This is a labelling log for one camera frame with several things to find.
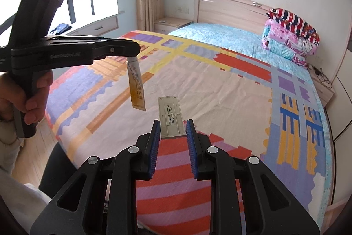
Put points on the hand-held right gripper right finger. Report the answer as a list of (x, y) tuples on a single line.
[(192, 149)]

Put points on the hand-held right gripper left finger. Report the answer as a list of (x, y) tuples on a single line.
[(154, 147)]

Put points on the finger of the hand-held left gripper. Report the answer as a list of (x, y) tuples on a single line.
[(121, 48)]

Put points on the grey labelled plate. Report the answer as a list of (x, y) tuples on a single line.
[(172, 113)]

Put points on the yellow and white ointment tube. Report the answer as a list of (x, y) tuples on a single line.
[(136, 86)]

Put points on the person's left forearm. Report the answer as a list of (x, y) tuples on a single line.
[(8, 133)]

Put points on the person's left hand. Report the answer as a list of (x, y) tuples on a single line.
[(41, 91)]

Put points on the dark blue cloth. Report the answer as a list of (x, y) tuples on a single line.
[(61, 28)]

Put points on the wooden windowsill cabinet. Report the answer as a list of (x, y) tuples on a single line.
[(99, 25)]

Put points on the wooden nightstand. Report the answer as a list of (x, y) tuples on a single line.
[(326, 91), (170, 27)]

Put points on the colourful printed blanket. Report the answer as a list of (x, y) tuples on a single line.
[(220, 102)]

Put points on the wooden headboard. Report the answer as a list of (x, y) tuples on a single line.
[(220, 9)]

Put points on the pink folded printed quilt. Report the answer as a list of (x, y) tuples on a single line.
[(283, 39)]

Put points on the person's white clothing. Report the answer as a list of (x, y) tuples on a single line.
[(16, 196)]

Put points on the striped pillow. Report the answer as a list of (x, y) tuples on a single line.
[(291, 20)]

